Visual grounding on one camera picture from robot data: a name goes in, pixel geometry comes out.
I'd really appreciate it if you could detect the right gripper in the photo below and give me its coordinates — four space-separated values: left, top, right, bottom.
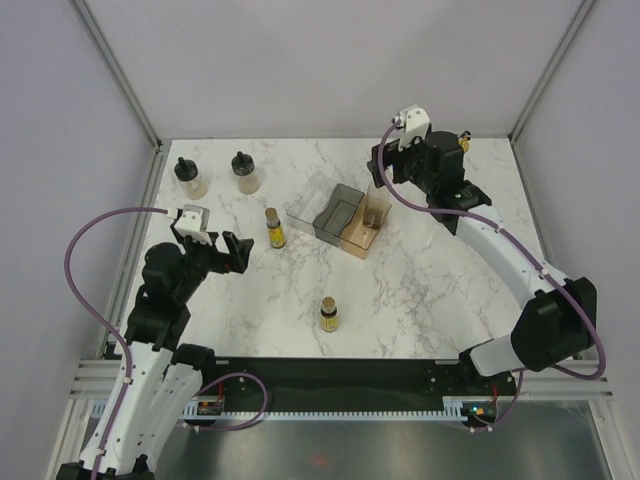
368 132 437 194

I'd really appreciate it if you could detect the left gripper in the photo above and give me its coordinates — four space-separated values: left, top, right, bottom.
172 223 253 302

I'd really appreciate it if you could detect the tall bottle gold pourer brown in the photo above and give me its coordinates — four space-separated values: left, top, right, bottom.
363 184 390 230

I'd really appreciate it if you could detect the tall clear bottle gold pourer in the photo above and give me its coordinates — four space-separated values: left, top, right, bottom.
458 131 472 152

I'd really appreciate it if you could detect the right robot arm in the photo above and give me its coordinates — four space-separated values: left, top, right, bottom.
367 131 606 394

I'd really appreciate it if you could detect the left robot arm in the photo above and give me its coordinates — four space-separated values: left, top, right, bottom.
57 232 254 479

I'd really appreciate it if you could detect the small yellow label bottle upper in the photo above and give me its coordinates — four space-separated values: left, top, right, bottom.
265 207 286 249

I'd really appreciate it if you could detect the small yellow label bottle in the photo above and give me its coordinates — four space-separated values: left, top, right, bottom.
320 296 339 333
265 207 286 249

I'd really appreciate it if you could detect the clear plastic bin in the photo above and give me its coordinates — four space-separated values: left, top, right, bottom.
286 173 337 236

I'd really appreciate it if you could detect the smoky grey plastic bin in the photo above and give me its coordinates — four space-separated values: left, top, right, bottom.
312 183 364 247

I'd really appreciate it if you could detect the shaker jar black cap left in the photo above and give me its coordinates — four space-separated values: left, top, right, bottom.
174 157 207 200

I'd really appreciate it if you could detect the shaker jar black cap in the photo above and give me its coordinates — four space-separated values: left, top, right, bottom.
231 151 260 195
174 157 207 200

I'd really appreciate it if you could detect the shaker jar black cap right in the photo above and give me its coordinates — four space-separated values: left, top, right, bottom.
231 151 260 195

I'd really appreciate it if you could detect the small yellow label bottle lower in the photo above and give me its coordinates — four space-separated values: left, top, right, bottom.
320 296 339 333

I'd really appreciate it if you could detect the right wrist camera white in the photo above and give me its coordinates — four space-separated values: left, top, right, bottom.
393 104 431 151

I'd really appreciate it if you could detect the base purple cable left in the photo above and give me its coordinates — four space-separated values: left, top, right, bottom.
192 372 270 432

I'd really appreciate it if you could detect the aluminium rail left side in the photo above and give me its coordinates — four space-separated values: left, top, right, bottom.
105 141 171 332

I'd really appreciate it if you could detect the aluminium rail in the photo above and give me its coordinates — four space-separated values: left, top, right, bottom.
69 360 613 401
105 141 171 332

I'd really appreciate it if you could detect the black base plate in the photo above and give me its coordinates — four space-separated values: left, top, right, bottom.
204 357 515 412

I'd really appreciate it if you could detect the aluminium front rail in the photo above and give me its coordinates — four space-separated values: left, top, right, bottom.
69 360 613 401

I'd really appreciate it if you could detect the white slotted cable duct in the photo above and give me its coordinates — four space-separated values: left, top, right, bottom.
181 398 496 423

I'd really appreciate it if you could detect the right aluminium frame post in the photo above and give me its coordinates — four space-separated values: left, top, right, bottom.
508 0 599 146

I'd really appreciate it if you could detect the aluminium frame post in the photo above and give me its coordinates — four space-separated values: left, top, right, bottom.
68 0 162 152
508 0 599 146

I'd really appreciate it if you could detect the left aluminium frame post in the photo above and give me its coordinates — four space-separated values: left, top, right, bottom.
68 0 162 152

